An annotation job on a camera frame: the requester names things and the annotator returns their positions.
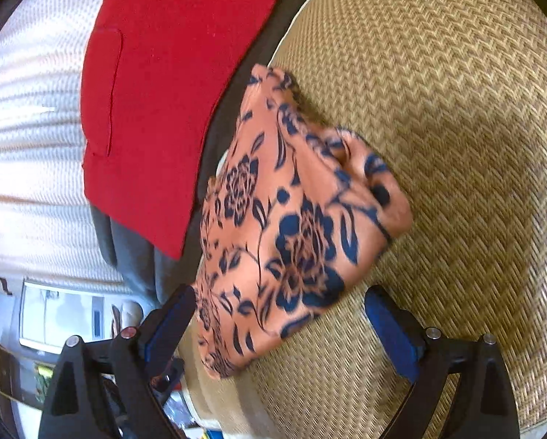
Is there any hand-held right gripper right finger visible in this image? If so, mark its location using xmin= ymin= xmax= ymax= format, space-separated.
xmin=364 ymin=285 xmax=522 ymax=439

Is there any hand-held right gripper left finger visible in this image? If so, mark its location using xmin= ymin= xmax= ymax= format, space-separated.
xmin=37 ymin=284 xmax=197 ymax=439

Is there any orange floral garment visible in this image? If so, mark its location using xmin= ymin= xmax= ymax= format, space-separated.
xmin=193 ymin=64 xmax=414 ymax=379

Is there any grey cloth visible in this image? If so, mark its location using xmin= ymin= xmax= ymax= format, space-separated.
xmin=89 ymin=205 xmax=185 ymax=308

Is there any white framed window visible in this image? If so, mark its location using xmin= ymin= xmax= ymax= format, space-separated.
xmin=19 ymin=278 xmax=108 ymax=349

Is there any woven straw mat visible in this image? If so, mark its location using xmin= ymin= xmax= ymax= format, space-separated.
xmin=182 ymin=0 xmax=547 ymax=437

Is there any red cloth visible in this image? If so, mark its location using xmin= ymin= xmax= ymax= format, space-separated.
xmin=80 ymin=0 xmax=307 ymax=260

